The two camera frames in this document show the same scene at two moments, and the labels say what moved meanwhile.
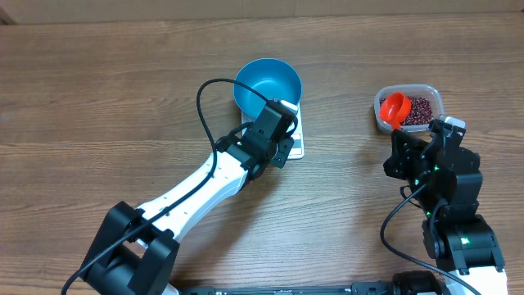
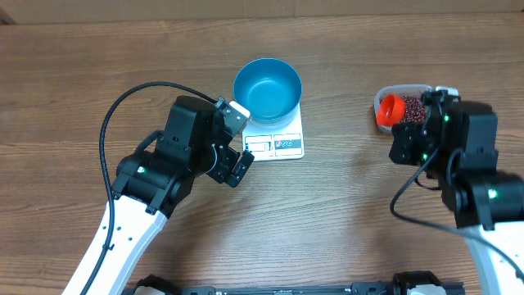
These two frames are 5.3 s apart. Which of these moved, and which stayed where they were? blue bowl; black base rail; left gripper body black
Moved: left gripper body black
Stayed: blue bowl; black base rail
